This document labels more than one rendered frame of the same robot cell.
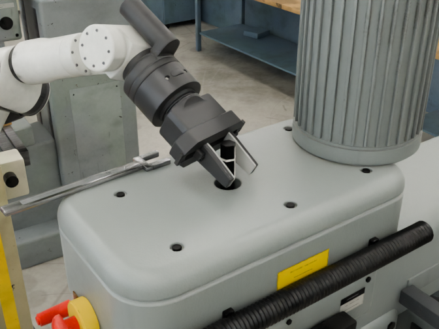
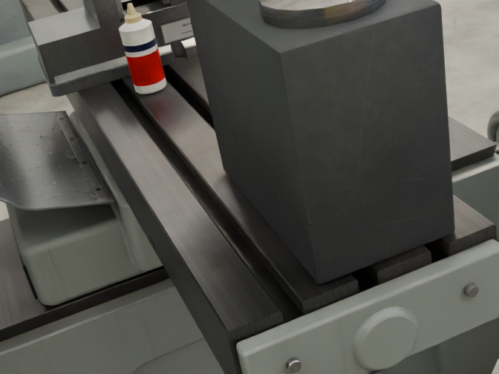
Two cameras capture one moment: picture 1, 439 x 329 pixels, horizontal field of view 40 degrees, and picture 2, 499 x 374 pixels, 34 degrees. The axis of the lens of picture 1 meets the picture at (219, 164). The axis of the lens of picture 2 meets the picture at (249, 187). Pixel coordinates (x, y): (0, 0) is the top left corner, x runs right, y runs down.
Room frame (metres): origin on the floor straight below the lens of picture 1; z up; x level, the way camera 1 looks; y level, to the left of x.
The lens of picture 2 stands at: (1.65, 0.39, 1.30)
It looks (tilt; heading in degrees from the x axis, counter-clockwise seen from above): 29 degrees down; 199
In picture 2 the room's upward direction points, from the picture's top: 12 degrees counter-clockwise
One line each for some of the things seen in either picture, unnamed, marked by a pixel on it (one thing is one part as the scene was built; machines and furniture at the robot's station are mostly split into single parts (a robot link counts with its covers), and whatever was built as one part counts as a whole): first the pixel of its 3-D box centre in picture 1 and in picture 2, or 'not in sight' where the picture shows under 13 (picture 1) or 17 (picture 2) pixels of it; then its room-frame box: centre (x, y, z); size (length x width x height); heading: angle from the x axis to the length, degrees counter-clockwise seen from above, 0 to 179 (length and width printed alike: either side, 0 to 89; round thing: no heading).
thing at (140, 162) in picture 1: (89, 181); not in sight; (0.72, 0.18, 1.89); 0.24 x 0.04 x 0.01; 128
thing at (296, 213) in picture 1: (235, 226); not in sight; (0.73, -0.02, 1.81); 0.47 x 0.26 x 0.16; 125
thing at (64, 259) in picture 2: not in sight; (188, 162); (0.72, -0.01, 0.79); 0.50 x 0.35 x 0.12; 125
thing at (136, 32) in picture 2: not in sight; (140, 47); (0.78, -0.01, 0.99); 0.04 x 0.04 x 0.11
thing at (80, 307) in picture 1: (83, 320); not in sight; (0.59, 0.18, 1.76); 0.06 x 0.02 x 0.06; 35
